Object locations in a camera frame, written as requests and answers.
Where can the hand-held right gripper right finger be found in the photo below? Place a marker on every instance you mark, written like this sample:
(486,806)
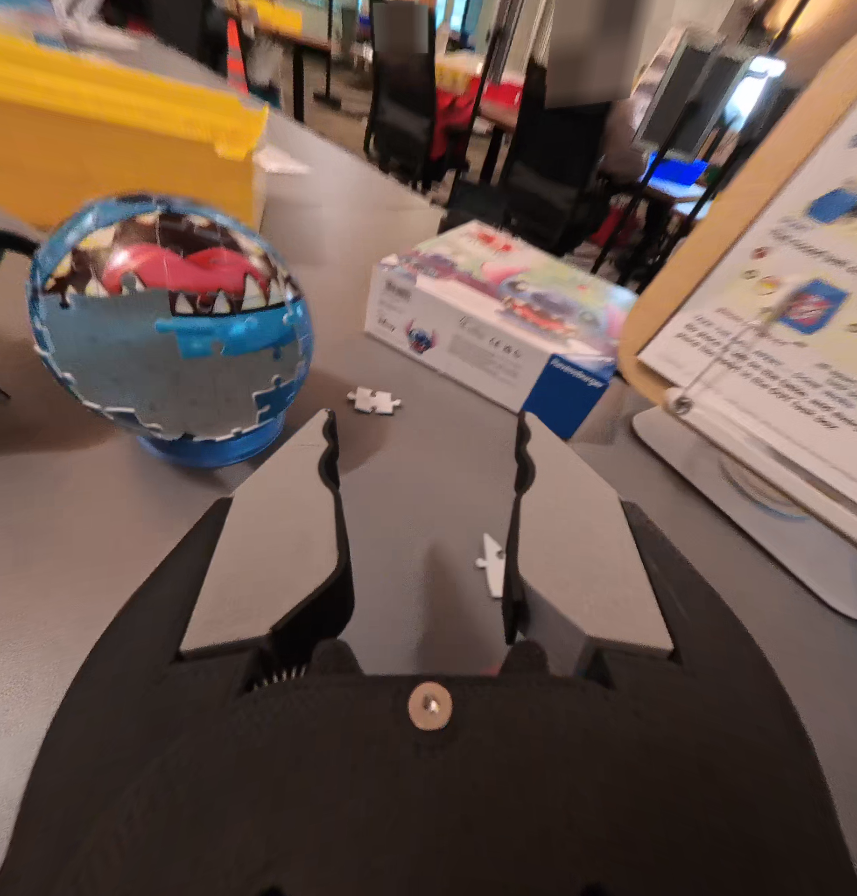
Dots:
(582,560)

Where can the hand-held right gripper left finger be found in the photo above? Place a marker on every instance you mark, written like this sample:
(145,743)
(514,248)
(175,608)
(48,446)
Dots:
(274,560)

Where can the white puzzle piece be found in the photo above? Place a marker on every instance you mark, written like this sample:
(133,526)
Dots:
(493,567)
(374,400)

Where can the blue cartoon puzzle ball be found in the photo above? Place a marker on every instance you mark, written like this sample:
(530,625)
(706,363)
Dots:
(155,350)

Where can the printed cardboard puzzle box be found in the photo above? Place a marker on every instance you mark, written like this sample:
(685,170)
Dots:
(484,329)

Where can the yellow plastic bin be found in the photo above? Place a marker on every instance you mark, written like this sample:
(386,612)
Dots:
(106,154)

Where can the orange reflective cone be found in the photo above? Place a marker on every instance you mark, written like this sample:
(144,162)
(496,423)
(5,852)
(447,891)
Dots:
(236,59)

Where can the wooden document stand with sheet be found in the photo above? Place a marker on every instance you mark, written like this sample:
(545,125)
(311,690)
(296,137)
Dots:
(785,315)

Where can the black office chair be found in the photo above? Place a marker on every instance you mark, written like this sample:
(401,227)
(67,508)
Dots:
(407,119)
(540,189)

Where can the grey computer monitor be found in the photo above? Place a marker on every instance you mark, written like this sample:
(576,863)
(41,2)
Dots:
(701,91)

